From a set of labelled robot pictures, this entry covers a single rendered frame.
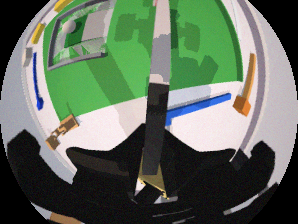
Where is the orange putter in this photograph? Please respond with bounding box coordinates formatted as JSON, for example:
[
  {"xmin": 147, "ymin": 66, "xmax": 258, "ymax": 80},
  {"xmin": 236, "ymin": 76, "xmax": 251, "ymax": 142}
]
[{"xmin": 233, "ymin": 52, "xmax": 257, "ymax": 116}]

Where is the green flat mat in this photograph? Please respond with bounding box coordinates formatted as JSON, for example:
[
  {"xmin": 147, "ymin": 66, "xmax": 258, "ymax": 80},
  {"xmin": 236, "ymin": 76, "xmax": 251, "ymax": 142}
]
[{"xmin": 43, "ymin": 0, "xmax": 237, "ymax": 121}]

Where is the white golf ball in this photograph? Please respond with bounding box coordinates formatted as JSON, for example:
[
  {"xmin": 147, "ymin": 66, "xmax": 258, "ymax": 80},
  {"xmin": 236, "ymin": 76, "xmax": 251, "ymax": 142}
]
[{"xmin": 63, "ymin": 20, "xmax": 76, "ymax": 34}]

